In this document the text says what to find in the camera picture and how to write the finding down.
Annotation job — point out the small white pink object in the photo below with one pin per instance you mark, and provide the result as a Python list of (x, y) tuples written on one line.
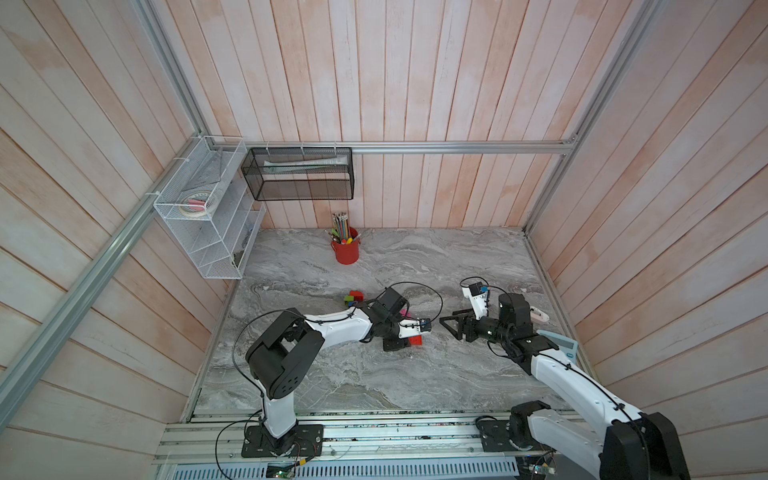
[(538, 316)]

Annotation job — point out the aluminium rail front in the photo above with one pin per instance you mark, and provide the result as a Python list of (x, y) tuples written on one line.
[(217, 436)]

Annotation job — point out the red pen cup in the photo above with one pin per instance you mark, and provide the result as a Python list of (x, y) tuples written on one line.
[(347, 253)]

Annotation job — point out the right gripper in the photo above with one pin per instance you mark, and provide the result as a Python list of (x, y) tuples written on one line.
[(463, 322)]

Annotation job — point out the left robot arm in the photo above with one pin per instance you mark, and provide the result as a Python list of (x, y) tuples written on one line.
[(281, 357)]

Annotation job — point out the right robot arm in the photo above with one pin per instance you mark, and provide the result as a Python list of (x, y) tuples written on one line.
[(618, 441)]

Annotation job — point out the black mesh basket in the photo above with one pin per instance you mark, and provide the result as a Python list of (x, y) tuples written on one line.
[(299, 173)]

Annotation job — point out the white wire shelf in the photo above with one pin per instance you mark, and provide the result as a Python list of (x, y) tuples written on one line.
[(219, 245)]

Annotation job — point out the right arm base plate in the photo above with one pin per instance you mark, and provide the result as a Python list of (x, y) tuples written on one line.
[(499, 436)]

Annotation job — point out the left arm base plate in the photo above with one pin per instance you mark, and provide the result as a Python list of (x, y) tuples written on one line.
[(303, 441)]

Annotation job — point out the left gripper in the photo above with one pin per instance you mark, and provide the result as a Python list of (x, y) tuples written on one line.
[(400, 343)]

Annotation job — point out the pens in cup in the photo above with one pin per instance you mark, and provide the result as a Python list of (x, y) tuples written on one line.
[(341, 230)]

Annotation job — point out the calculator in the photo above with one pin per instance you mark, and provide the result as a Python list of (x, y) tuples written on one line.
[(568, 345)]

